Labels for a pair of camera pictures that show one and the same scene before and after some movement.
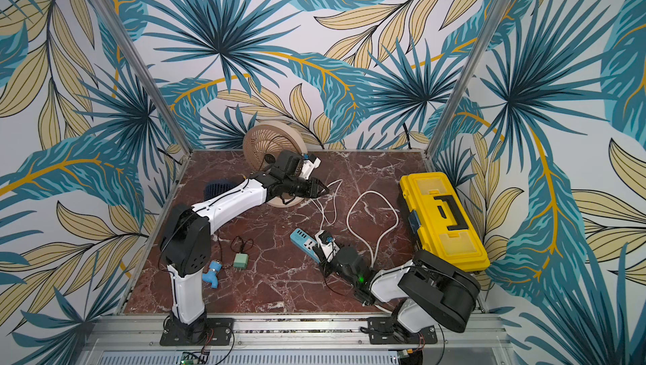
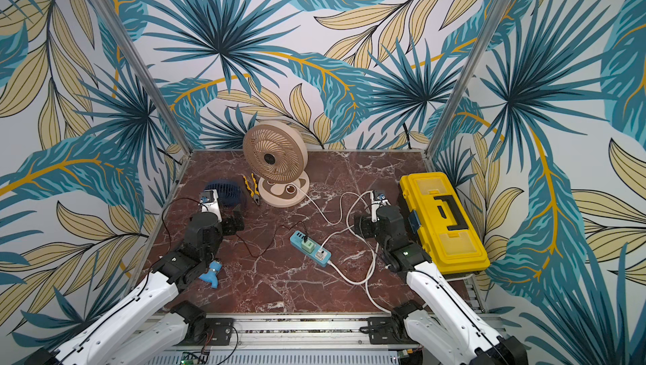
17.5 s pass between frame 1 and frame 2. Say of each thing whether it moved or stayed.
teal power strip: stayed
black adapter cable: moved
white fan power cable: moved
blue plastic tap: stayed
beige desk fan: stayed
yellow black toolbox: stayed
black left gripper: moved
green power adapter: moved
